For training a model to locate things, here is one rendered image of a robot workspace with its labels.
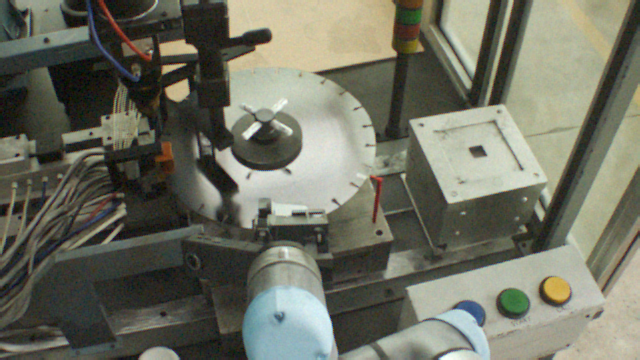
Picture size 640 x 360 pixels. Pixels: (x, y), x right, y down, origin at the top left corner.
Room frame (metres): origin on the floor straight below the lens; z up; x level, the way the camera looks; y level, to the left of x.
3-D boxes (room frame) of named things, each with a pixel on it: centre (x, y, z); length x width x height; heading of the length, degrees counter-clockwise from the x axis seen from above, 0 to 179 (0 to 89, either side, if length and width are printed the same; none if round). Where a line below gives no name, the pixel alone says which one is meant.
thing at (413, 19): (0.94, -0.13, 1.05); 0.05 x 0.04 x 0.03; 17
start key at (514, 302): (0.49, -0.27, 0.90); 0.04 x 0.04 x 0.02
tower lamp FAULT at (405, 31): (0.94, -0.13, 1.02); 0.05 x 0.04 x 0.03; 17
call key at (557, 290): (0.51, -0.34, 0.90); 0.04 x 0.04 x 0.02
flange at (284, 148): (0.73, 0.09, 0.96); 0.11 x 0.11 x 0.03
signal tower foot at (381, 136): (0.94, -0.13, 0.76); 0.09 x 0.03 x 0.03; 107
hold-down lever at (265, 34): (0.67, 0.11, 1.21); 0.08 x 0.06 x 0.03; 107
